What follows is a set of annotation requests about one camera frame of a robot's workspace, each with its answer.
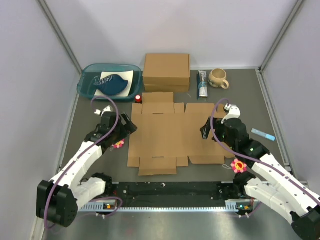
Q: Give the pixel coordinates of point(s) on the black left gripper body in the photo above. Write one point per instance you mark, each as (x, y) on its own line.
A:
(119, 129)

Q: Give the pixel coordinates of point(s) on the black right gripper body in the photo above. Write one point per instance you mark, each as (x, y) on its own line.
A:
(221, 132)

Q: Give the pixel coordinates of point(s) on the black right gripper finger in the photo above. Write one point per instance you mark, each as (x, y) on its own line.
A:
(205, 132)
(210, 123)

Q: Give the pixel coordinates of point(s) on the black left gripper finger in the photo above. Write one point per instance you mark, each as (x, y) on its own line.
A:
(128, 125)
(122, 137)

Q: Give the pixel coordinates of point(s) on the brown cardboard box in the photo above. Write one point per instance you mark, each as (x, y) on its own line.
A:
(168, 135)

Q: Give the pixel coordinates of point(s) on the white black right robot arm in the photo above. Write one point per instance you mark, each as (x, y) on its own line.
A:
(269, 182)

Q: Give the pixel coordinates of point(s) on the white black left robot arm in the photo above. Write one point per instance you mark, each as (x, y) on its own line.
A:
(59, 199)

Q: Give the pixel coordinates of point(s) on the lower folded cardboard box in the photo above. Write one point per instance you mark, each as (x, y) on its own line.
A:
(167, 88)

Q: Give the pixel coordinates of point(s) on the folded cardboard box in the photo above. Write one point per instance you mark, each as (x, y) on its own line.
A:
(171, 69)
(167, 88)

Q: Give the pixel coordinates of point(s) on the blue toothpaste box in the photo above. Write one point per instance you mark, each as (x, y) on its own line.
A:
(202, 85)

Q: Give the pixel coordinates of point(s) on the upper folded cardboard box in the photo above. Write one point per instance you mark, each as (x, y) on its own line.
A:
(171, 69)

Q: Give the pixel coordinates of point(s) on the pink flower toy left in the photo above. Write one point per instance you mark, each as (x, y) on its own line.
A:
(117, 145)

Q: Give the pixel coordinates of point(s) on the pink flower toy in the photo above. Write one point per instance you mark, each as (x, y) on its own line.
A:
(237, 166)
(117, 145)

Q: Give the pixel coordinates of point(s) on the red black stamp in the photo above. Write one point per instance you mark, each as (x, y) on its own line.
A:
(138, 99)

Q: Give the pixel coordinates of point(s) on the pink flower toy right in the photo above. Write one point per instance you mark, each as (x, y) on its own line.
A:
(237, 166)

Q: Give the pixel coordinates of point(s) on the dark blue shoe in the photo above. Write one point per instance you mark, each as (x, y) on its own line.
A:
(111, 85)

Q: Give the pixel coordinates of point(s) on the light blue marker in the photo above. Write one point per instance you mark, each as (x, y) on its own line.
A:
(263, 135)

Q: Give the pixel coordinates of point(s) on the teal plastic bin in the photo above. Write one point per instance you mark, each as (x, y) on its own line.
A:
(85, 86)

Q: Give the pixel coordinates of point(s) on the beige ceramic mug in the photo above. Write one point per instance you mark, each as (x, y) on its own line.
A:
(218, 79)

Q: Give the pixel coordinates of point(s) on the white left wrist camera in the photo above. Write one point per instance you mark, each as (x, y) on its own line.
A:
(107, 109)

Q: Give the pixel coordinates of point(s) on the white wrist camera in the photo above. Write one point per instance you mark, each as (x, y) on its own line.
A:
(232, 112)
(107, 109)

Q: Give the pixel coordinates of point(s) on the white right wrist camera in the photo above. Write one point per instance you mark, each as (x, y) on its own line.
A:
(232, 112)

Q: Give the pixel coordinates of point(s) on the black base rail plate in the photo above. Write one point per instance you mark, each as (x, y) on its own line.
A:
(174, 194)

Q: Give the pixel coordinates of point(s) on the grey slotted cable duct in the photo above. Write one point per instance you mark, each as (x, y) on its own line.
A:
(108, 207)

